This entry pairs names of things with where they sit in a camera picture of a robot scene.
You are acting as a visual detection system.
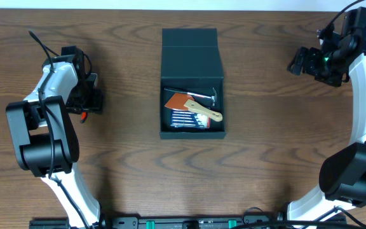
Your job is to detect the red handled pliers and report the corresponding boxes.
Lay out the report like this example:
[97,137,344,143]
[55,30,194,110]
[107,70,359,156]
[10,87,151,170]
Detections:
[80,112,88,123]

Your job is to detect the screwdriver set blister pack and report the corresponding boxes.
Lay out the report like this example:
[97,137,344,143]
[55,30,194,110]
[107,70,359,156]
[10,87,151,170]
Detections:
[170,110,210,129]

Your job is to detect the orange scraper wooden handle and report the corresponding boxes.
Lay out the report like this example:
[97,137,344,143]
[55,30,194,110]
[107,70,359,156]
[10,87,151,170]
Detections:
[165,93,223,122]

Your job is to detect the black gift box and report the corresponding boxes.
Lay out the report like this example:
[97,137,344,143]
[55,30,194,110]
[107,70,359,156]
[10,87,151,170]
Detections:
[159,29,226,139]

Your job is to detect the black handled claw hammer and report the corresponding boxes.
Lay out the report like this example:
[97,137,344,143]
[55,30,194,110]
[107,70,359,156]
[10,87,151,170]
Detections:
[163,88,218,106]

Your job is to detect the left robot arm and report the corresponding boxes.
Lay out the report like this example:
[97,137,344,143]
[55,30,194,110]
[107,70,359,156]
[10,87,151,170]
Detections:
[6,47,105,228]

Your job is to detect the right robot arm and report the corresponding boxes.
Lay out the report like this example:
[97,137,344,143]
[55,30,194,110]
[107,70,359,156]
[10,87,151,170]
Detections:
[280,2,366,228]

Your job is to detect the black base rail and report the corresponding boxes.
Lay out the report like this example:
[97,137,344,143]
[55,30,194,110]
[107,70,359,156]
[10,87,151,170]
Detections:
[29,214,347,229]

